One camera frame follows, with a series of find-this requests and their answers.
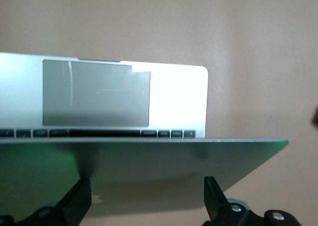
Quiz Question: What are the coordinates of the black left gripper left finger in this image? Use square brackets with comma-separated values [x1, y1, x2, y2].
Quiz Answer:
[0, 178, 92, 226]

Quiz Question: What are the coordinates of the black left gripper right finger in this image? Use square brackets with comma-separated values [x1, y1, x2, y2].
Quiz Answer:
[201, 176, 302, 226]

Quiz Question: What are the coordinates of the grey laptop with apple logo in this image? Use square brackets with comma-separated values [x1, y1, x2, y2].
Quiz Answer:
[0, 52, 290, 221]

